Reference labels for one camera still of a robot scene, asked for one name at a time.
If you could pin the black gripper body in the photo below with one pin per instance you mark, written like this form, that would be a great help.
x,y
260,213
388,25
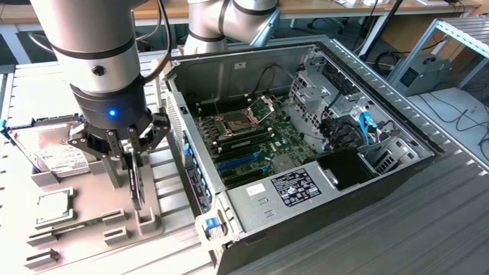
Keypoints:
x,y
115,111

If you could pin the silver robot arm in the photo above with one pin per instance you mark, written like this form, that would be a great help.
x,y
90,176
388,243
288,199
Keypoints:
x,y
91,28

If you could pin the thin metal locking lever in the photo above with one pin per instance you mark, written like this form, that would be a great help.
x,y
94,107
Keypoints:
x,y
216,110

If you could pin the black RAM slot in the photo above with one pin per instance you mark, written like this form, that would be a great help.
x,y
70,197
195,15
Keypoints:
x,y
223,105
244,137
223,110
244,133

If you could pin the silver hard disk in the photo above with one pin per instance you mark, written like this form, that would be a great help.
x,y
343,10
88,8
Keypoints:
x,y
42,149

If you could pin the CPU socket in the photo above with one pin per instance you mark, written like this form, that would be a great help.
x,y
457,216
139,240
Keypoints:
x,y
235,123

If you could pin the grey parts rack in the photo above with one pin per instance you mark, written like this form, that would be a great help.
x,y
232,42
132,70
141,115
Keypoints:
x,y
91,200

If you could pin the RAM stick with white labels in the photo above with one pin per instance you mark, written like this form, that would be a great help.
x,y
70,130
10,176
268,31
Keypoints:
x,y
244,143

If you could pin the long black expansion slot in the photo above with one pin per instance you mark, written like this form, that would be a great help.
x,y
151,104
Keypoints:
x,y
244,175
240,154
248,181

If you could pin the blue expansion slot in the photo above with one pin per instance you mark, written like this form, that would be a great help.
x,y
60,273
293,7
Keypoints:
x,y
236,161

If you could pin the short black expansion slot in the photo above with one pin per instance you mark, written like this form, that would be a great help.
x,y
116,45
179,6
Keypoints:
x,y
229,172

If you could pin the black open PC case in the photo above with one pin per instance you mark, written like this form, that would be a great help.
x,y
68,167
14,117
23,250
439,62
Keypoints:
x,y
213,71

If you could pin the silver CPU chip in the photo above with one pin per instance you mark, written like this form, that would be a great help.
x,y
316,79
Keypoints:
x,y
54,207

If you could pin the green RAM stick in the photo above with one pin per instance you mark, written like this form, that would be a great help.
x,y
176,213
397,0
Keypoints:
x,y
82,224

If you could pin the white sticker label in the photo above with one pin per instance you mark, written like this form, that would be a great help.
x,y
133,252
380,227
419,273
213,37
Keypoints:
x,y
240,66

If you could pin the metal socket cover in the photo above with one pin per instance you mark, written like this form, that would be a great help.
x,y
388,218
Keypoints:
x,y
272,106

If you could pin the green Dell motherboard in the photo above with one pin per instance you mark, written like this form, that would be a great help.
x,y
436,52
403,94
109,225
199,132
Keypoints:
x,y
284,137

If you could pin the silver chipset heatsink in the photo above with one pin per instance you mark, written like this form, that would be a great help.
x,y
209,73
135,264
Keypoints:
x,y
285,164

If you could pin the blue case latch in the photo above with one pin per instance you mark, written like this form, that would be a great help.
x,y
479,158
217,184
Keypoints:
x,y
212,223

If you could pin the grey power supply unit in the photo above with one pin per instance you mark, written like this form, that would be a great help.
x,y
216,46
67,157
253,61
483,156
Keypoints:
x,y
264,209

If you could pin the metal drive cage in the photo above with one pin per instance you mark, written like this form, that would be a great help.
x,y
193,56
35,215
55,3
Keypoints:
x,y
309,94

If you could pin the black plastic shroud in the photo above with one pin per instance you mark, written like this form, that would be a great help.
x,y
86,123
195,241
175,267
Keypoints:
x,y
344,169

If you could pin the black office chair base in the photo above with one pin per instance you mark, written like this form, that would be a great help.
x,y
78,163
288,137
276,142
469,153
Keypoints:
x,y
336,23

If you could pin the metal disk bay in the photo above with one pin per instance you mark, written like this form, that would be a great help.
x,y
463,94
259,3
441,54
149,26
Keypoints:
x,y
381,160

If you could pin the black stand pole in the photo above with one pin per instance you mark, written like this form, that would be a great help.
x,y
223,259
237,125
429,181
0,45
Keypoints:
x,y
383,25

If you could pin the grey controller box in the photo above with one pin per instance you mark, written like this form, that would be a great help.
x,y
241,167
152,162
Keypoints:
x,y
424,74

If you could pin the wooden desk white frame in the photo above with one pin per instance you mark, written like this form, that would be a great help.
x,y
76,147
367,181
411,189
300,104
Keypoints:
x,y
15,14
324,8

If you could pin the aluminium frame table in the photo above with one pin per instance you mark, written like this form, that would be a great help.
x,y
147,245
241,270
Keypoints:
x,y
469,31

